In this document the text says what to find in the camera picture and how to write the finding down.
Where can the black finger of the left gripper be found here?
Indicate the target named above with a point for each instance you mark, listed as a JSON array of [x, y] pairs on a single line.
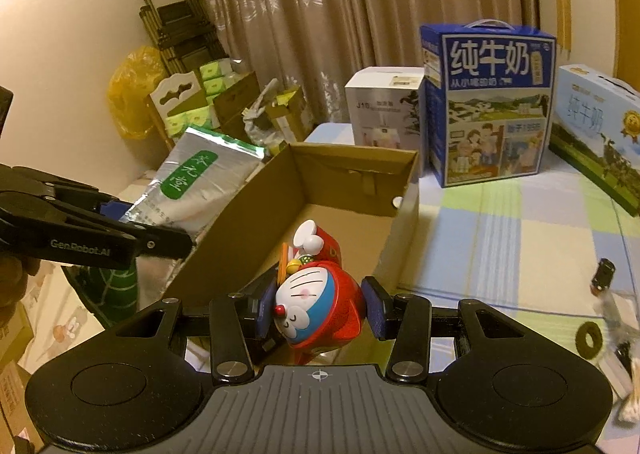
[[58, 219]]

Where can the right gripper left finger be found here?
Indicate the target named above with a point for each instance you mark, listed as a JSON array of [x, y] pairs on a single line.
[[241, 331]]

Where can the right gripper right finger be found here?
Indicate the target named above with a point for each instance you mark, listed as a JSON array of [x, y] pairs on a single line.
[[406, 320]]

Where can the red Doraemon toy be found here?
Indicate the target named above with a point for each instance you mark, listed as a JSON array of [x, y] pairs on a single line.
[[318, 306]]

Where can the silver green tea bag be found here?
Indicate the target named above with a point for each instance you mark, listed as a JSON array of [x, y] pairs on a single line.
[[201, 175]]

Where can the clear bag white pads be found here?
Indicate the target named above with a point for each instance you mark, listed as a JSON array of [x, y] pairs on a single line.
[[621, 314]]

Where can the green leaf pouch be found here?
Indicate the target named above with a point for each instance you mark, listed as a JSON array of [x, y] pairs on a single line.
[[110, 295]]

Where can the cotton swab bag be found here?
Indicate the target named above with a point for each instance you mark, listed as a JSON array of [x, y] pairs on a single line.
[[630, 409]]

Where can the person left hand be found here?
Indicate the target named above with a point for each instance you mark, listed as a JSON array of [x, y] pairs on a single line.
[[14, 273]]

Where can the open cardboard box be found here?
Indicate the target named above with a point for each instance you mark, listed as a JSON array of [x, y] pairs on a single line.
[[357, 204]]

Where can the yellow plastic bag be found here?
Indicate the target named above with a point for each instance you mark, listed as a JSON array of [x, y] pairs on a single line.
[[132, 81]]

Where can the checked bed sheet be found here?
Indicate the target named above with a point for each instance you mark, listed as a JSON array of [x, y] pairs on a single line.
[[528, 246]]

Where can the white appliance box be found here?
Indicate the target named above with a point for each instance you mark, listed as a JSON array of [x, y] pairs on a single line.
[[387, 109]]

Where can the white box on table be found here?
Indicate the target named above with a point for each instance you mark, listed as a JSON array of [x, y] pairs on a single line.
[[617, 375]]

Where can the tissue pack carton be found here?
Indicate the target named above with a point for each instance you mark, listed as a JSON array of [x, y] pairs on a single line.
[[212, 97]]

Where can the black folding hand cart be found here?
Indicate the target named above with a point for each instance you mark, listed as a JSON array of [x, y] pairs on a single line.
[[183, 34]]

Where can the blue milk carton box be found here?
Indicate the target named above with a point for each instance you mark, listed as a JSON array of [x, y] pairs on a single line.
[[489, 91]]

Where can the light blue cow milk box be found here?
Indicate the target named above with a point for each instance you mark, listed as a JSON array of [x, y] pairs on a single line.
[[595, 128]]

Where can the yellow curtain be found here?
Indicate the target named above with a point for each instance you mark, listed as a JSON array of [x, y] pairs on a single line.
[[627, 42]]

